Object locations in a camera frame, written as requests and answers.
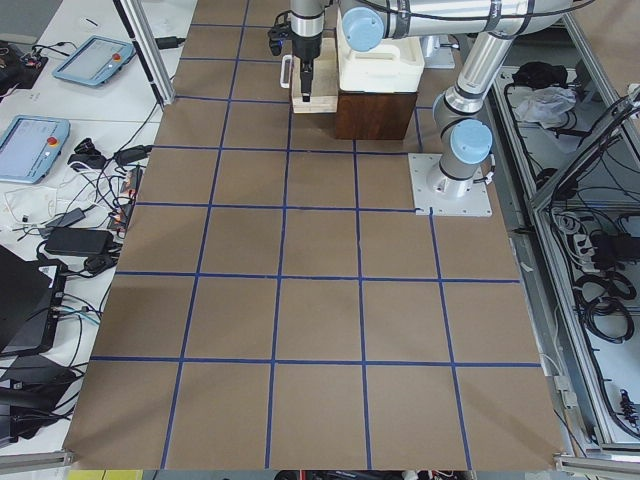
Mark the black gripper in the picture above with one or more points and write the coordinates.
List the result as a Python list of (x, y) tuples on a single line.
[(305, 47)]

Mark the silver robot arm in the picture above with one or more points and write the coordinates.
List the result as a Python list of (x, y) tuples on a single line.
[(466, 141)]

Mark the open wooden drawer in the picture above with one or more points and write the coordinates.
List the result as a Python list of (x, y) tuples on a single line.
[(324, 84)]

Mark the dark brown wooden cabinet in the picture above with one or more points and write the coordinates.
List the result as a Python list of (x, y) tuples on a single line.
[(373, 116)]

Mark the white foam tray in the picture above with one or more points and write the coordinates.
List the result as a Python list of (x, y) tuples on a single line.
[(379, 65)]

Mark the upper blue teach pendant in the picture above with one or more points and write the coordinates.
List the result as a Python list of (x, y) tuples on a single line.
[(95, 61)]

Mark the blue teach pendant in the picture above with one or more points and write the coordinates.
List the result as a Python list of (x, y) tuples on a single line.
[(95, 61), (29, 147)]

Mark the white crumpled cloth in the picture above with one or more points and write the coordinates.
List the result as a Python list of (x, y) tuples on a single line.
[(547, 107)]

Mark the black power brick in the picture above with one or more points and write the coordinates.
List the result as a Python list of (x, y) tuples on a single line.
[(78, 242)]

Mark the lower blue teach pendant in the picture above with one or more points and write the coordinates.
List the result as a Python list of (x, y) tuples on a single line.
[(29, 147)]

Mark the black laptop computer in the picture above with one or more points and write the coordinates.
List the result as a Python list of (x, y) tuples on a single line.
[(30, 293)]

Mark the white drawer handle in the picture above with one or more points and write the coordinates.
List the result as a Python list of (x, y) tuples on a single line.
[(286, 71)]

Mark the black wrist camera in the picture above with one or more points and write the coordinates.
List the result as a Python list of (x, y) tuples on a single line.
[(279, 33)]

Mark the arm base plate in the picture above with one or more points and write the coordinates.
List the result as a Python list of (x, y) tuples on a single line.
[(436, 194)]

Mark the aluminium frame post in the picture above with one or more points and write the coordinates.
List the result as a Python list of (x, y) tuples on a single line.
[(137, 27)]

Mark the aluminium side rail frame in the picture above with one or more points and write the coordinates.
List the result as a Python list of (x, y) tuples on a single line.
[(578, 186)]

